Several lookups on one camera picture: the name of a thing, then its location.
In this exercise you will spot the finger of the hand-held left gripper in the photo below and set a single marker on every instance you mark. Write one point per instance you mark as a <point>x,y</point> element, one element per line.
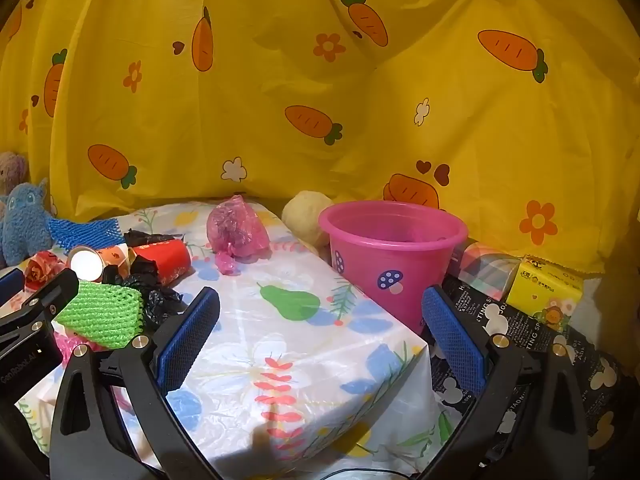
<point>47,297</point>
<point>10,281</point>

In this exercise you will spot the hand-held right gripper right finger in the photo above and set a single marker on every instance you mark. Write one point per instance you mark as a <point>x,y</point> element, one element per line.
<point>452,340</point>

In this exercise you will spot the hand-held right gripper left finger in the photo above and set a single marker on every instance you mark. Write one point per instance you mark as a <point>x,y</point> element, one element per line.
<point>187,340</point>

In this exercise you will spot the red snack wrapper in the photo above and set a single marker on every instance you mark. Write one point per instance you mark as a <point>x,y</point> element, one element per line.
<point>42,267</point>

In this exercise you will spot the green foam net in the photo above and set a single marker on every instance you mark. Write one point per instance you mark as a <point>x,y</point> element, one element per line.
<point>100,312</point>

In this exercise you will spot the blue foam net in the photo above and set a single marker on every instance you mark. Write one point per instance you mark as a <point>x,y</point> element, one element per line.
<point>85,232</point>

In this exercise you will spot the red paper cup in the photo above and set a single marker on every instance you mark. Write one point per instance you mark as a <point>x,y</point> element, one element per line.
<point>162,260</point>

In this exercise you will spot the pink plastic bucket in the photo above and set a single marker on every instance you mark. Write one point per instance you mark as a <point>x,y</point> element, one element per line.
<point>395,270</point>

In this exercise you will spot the pink plastic bag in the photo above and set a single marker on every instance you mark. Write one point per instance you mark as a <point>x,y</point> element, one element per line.
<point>235,232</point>

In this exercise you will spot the black mouse-print cloth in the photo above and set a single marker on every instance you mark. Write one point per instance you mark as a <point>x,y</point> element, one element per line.
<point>505,320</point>

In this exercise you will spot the blue plush toy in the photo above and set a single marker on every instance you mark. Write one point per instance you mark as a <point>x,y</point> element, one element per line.
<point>22,225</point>

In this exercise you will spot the plaid pastel pack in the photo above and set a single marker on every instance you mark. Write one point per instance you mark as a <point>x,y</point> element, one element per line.
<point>482,270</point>

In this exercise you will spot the floral plastic tablecloth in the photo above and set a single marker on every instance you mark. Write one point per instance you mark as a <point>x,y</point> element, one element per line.
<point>280,340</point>

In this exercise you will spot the yellow tissue pack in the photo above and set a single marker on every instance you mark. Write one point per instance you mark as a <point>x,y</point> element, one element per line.
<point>545,292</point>

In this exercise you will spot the beige plush toy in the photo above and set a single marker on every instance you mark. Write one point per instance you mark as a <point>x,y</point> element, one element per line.
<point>12,165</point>

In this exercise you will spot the cream plush ball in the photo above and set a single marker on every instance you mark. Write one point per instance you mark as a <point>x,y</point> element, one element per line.
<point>305,222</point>

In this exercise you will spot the yellow carrot-print cloth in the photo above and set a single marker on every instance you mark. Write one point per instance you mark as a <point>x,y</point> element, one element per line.
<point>320,85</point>

